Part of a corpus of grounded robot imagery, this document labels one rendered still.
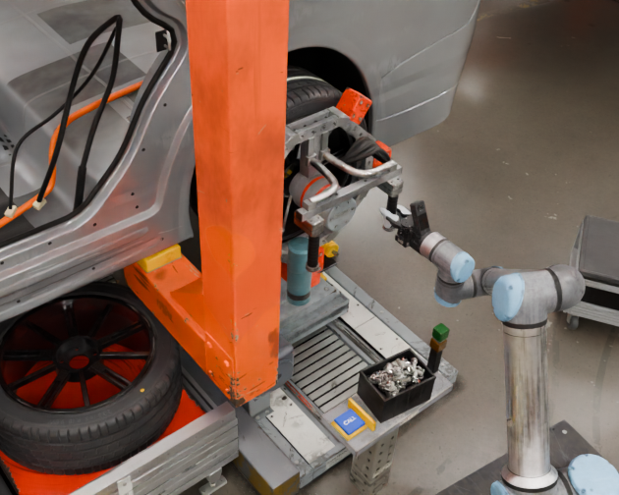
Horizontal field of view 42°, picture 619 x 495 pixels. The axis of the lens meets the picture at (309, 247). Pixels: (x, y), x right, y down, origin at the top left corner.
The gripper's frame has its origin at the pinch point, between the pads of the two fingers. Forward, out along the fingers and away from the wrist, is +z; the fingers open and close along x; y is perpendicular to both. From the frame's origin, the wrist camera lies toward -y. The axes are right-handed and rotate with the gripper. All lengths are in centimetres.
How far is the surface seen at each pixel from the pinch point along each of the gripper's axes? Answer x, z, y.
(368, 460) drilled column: -38, -42, 65
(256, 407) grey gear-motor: -53, 2, 70
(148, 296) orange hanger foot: -76, 32, 23
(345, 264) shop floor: 33, 50, 83
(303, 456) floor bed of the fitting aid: -51, -22, 75
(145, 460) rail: -104, -10, 44
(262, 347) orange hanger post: -66, -19, 9
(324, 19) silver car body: -4, 33, -56
